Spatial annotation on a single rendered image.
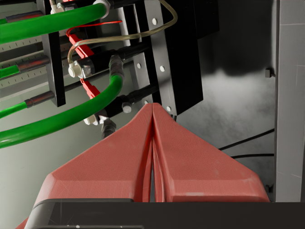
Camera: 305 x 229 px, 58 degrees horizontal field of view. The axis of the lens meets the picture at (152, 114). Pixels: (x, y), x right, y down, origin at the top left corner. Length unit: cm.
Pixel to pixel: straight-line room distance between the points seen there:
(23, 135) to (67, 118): 4
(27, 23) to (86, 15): 5
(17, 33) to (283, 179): 41
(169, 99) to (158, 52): 9
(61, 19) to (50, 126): 9
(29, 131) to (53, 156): 52
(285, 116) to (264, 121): 17
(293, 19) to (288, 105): 11
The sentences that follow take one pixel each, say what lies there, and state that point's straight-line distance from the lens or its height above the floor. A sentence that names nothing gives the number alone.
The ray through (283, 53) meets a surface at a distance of 39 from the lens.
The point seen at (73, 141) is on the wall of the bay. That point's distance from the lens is 78.
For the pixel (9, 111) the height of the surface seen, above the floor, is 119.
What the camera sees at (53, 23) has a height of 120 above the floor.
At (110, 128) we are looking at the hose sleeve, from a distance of 39.
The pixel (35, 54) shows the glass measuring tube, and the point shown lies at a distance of 69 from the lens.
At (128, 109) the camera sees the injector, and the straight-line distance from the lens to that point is 45.
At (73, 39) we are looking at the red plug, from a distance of 47.
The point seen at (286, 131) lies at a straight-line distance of 44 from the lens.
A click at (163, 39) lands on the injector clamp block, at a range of 47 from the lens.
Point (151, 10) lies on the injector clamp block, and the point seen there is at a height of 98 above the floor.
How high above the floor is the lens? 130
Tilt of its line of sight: 34 degrees down
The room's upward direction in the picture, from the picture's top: 119 degrees counter-clockwise
